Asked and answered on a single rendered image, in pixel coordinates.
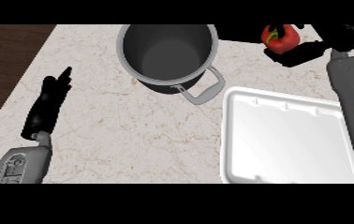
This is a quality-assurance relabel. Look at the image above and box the red bell pepper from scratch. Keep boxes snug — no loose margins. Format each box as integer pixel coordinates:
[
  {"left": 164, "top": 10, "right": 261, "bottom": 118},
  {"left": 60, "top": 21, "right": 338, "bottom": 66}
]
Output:
[{"left": 260, "top": 24, "right": 301, "bottom": 55}]

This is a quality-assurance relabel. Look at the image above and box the white plastic tray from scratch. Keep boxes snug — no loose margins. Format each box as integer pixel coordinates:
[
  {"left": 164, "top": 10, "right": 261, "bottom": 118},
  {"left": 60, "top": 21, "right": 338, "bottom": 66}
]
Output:
[{"left": 220, "top": 85, "right": 354, "bottom": 185}]

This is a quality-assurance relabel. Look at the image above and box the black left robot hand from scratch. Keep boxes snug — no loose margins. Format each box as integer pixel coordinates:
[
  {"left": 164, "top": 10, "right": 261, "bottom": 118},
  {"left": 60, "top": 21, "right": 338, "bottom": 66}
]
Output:
[{"left": 21, "top": 66, "right": 74, "bottom": 141}]

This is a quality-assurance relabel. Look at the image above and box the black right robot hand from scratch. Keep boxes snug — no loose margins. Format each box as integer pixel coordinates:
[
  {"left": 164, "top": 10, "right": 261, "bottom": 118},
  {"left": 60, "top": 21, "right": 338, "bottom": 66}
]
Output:
[{"left": 215, "top": 23, "right": 354, "bottom": 68}]

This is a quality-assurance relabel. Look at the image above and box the dark grey metal pot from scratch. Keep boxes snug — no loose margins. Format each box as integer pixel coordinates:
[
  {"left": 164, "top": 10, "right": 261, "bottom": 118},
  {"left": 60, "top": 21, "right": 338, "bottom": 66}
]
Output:
[{"left": 115, "top": 23, "right": 227, "bottom": 106}]

